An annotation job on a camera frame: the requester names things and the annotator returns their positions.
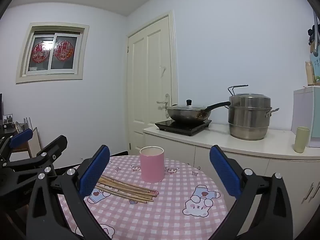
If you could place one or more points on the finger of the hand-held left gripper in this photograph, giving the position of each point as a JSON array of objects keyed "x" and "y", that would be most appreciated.
[
  {"x": 22, "y": 137},
  {"x": 56, "y": 146}
]

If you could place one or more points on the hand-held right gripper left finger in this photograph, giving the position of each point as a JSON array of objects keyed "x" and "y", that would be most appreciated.
[{"x": 93, "y": 173}]

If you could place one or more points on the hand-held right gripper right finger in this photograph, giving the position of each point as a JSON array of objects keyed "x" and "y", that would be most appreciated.
[{"x": 225, "y": 172}]

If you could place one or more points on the bunch of wooden chopsticks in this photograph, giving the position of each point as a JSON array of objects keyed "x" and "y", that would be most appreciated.
[{"x": 130, "y": 192}]

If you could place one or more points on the pink cylindrical cup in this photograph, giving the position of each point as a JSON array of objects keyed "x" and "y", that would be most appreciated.
[{"x": 151, "y": 167}]

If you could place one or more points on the grey round plate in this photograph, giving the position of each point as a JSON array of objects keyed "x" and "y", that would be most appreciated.
[{"x": 18, "y": 127}]

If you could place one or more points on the white board brown edge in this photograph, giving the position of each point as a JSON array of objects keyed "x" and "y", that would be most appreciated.
[{"x": 33, "y": 140}]

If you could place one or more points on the dark wooden desk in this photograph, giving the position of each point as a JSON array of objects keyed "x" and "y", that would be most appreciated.
[{"x": 6, "y": 130}]

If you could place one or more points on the white counter cabinet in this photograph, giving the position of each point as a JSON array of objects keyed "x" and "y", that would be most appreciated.
[{"x": 255, "y": 146}]

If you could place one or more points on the steel steamer pot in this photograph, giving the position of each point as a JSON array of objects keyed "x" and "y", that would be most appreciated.
[{"x": 250, "y": 120}]

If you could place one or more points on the black induction cooker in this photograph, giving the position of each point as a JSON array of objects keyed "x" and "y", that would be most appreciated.
[{"x": 182, "y": 127}]

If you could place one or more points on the black wok with lid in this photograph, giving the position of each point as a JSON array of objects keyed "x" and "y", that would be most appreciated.
[{"x": 187, "y": 116}]

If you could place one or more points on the glass wok lid black knob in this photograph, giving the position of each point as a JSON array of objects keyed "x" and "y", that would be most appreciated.
[{"x": 186, "y": 108}]

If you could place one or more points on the pink checked cartoon tablecloth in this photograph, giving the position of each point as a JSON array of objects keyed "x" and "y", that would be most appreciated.
[{"x": 162, "y": 217}]

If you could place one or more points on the white framed window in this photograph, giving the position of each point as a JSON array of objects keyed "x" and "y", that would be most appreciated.
[{"x": 52, "y": 66}]

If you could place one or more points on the pale green cup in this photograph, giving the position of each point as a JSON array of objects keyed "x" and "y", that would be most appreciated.
[{"x": 301, "y": 140}]

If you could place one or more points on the red paper window decal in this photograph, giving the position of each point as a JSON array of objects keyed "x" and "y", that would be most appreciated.
[
  {"x": 40, "y": 52},
  {"x": 63, "y": 51}
]

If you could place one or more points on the white box appliance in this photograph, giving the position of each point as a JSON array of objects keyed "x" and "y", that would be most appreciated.
[{"x": 302, "y": 110}]

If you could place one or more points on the cream panel door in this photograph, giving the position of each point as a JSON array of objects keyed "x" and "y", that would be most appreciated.
[{"x": 140, "y": 80}]

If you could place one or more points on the beige bottle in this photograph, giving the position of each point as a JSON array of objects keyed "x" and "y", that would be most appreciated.
[{"x": 310, "y": 73}]

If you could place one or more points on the blue green carton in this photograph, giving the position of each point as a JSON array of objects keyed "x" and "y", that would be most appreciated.
[{"x": 317, "y": 67}]

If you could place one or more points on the small black object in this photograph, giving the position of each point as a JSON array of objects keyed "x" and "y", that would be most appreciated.
[{"x": 311, "y": 33}]

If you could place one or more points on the grey metal pipe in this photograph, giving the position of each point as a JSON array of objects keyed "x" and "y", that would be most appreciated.
[{"x": 316, "y": 32}]

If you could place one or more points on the small photo frame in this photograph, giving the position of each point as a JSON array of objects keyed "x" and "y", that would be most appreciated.
[{"x": 7, "y": 118}]

